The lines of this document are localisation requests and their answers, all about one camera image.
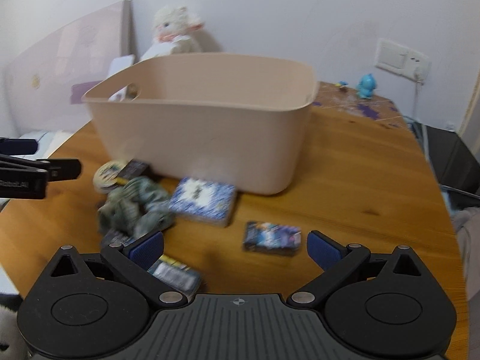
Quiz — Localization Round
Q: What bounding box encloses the green white cloth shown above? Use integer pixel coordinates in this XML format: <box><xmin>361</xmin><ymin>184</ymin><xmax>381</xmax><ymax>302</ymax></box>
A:
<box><xmin>97</xmin><ymin>176</ymin><xmax>174</xmax><ymax>239</ymax></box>

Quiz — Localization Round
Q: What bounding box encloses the white phone stand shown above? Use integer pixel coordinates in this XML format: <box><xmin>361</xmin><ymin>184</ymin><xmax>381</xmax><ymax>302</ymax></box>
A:
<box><xmin>106</xmin><ymin>53</ymin><xmax>136</xmax><ymax>103</ymax></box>

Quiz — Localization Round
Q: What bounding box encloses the white pillow bedding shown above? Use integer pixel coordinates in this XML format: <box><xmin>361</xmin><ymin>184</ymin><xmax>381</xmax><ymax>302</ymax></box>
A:
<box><xmin>17</xmin><ymin>130</ymin><xmax>73</xmax><ymax>160</ymax></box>

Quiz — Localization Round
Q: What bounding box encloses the blue white patterned box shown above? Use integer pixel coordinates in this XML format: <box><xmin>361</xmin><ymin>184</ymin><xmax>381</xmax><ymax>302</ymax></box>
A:
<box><xmin>168</xmin><ymin>177</ymin><xmax>237</xmax><ymax>227</ymax></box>

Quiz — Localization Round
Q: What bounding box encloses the white power cable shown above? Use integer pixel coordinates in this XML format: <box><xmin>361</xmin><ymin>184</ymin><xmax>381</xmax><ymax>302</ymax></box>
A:
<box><xmin>412</xmin><ymin>67</ymin><xmax>427</xmax><ymax>136</ymax></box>

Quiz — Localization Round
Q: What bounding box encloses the pink purple headboard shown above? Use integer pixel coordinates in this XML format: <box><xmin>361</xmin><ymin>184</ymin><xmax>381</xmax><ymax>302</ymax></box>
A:
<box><xmin>3</xmin><ymin>0</ymin><xmax>131</xmax><ymax>135</ymax></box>

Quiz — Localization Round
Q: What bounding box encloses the small mushroom figurine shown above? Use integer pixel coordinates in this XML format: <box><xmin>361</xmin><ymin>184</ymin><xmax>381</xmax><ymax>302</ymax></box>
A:
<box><xmin>335</xmin><ymin>80</ymin><xmax>348</xmax><ymax>92</ymax></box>

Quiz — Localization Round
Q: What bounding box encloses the purple star table mat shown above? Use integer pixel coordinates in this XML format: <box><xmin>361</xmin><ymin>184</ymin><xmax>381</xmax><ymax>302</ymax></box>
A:
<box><xmin>313</xmin><ymin>81</ymin><xmax>408</xmax><ymax>129</ymax></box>

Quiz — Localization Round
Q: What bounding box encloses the beige plastic storage bin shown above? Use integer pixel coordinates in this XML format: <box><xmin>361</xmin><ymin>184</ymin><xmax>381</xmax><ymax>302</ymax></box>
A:
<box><xmin>83</xmin><ymin>53</ymin><xmax>318</xmax><ymax>195</ymax></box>

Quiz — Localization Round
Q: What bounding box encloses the small black box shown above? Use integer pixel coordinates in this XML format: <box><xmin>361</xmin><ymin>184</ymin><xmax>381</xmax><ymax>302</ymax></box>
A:
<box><xmin>116</xmin><ymin>159</ymin><xmax>160</xmax><ymax>185</ymax></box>

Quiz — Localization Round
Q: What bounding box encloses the blue penguin figurine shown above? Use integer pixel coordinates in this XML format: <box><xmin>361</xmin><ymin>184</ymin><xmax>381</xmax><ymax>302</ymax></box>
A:
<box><xmin>356</xmin><ymin>73</ymin><xmax>377</xmax><ymax>100</ymax></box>

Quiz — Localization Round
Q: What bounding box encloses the white wall switch socket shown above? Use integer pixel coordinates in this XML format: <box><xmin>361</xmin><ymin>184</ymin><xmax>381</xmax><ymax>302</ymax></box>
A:
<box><xmin>374</xmin><ymin>38</ymin><xmax>431</xmax><ymax>84</ymax></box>

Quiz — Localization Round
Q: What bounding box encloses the white plush lamb toy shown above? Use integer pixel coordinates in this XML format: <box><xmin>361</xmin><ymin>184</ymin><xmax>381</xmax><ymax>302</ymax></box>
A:
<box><xmin>140</xmin><ymin>7</ymin><xmax>204</xmax><ymax>61</ymax></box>

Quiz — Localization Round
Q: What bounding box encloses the black laptop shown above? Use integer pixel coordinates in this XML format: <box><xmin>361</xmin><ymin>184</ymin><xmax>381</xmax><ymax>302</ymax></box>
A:
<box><xmin>412</xmin><ymin>122</ymin><xmax>479</xmax><ymax>197</ymax></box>

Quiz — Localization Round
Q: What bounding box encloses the blue yellow card pack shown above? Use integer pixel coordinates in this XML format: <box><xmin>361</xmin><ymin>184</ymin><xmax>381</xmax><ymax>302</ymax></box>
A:
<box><xmin>147</xmin><ymin>254</ymin><xmax>202</xmax><ymax>301</ymax></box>

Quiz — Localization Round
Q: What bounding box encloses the grey clothing pile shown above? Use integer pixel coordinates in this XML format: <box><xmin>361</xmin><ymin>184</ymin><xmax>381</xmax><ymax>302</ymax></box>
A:
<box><xmin>451</xmin><ymin>207</ymin><xmax>480</xmax><ymax>300</ymax></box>

